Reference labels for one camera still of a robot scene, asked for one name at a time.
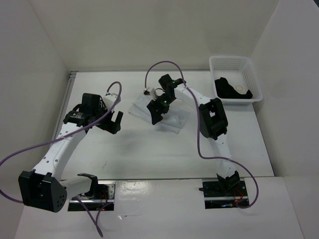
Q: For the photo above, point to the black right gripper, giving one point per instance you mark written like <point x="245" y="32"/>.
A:
<point x="154" y="106"/>

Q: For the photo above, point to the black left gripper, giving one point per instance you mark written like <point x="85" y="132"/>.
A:
<point x="111" y="126"/>

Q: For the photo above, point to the white skirt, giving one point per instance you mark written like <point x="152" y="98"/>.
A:
<point x="173" y="121"/>

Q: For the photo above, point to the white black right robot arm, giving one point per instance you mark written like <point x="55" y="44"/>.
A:
<point x="211" y="119"/>

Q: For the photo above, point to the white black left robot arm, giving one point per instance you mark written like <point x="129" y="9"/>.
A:
<point x="43" y="186"/>

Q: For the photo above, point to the black skirt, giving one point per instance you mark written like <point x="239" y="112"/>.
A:
<point x="226" y="91"/>

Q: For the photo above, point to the white plastic laundry basket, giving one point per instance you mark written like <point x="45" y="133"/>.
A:
<point x="240" y="74"/>

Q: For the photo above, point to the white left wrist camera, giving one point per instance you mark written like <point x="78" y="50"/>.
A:
<point x="111" y="99"/>

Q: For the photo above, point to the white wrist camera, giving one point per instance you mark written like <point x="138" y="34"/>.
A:
<point x="150" y="92"/>
<point x="111" y="99"/>

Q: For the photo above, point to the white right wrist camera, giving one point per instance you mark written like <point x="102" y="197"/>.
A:
<point x="150" y="92"/>

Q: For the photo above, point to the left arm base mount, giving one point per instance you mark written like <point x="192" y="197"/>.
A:
<point x="104" y="195"/>

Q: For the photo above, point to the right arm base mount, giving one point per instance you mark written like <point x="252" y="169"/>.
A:
<point x="214" y="198"/>

